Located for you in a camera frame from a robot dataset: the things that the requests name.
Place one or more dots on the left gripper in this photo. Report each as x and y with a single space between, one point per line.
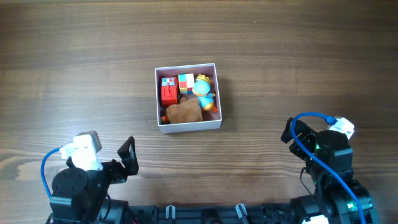
128 154

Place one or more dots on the white box pink interior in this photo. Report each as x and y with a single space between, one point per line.
211 120

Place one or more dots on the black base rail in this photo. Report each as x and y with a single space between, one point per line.
238 214

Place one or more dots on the brown plush bear toy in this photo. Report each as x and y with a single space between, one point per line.
187 111

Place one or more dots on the multicolour puzzle cube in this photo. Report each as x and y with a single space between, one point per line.
185 83

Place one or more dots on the yellow duck toy blue hat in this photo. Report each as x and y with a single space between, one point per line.
202 89

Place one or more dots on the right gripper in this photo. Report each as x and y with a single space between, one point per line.
304 143

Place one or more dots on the red toy fire truck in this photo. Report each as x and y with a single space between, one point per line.
169 91

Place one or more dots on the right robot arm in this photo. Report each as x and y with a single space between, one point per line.
328 157

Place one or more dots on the yellow round slice toy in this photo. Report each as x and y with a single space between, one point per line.
204 78

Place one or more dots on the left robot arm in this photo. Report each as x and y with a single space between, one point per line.
81 196

